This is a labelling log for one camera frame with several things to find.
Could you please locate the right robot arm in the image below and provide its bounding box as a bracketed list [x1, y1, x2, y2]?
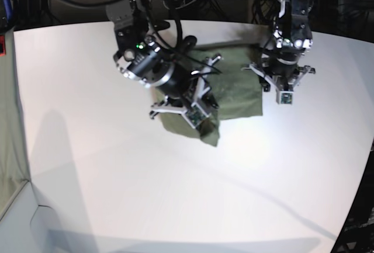
[102, 0, 221, 128]

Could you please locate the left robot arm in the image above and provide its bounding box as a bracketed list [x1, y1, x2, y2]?
[245, 0, 316, 105]

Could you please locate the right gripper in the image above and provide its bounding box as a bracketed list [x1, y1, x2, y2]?
[148, 54, 221, 120]

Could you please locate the red device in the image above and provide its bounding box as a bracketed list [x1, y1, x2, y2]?
[0, 35, 6, 57]

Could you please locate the green cloth at left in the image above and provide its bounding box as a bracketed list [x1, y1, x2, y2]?
[1, 30, 30, 217]

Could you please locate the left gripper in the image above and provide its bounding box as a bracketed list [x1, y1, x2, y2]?
[241, 57, 316, 95]

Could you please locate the green t-shirt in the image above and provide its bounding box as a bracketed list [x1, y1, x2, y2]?
[160, 46, 262, 147]

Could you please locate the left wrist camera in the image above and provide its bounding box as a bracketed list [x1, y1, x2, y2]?
[276, 90, 294, 105]

